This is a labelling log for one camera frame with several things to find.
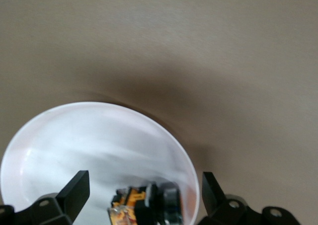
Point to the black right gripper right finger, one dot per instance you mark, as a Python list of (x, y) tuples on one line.
[(216, 205)]

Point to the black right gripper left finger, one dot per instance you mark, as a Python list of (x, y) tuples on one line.
[(64, 205)]

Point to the orange and black switch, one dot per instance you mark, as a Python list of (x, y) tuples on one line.
[(149, 202)]

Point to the pink round plate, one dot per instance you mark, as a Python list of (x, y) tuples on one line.
[(74, 140)]

